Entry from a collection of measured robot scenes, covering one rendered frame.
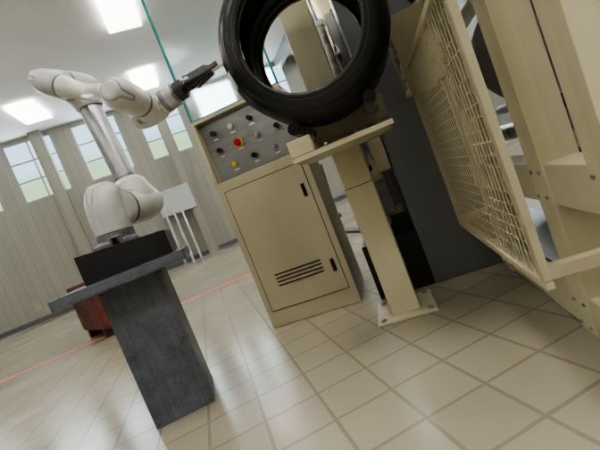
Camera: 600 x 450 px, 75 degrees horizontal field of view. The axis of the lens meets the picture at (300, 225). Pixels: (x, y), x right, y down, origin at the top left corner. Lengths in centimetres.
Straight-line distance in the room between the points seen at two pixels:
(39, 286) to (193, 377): 1112
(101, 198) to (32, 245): 1098
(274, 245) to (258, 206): 23
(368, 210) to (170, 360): 105
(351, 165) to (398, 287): 58
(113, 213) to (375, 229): 111
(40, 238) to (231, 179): 1069
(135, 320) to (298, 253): 93
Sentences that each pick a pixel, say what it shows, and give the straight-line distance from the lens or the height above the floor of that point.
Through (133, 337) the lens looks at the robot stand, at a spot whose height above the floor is 39.
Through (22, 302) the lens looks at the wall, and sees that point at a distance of 1296.
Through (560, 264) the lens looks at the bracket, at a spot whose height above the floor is 34.
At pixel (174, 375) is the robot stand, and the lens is 180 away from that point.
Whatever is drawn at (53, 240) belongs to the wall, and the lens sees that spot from 1259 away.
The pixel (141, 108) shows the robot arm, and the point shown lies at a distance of 159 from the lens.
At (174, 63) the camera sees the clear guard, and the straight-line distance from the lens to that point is 247.
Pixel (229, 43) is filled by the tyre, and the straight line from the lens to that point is 148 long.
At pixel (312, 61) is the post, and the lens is 182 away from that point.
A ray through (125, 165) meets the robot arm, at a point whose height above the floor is 110.
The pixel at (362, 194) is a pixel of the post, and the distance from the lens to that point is 175.
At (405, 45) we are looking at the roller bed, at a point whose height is 107.
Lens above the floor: 68
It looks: 4 degrees down
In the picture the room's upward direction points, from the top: 22 degrees counter-clockwise
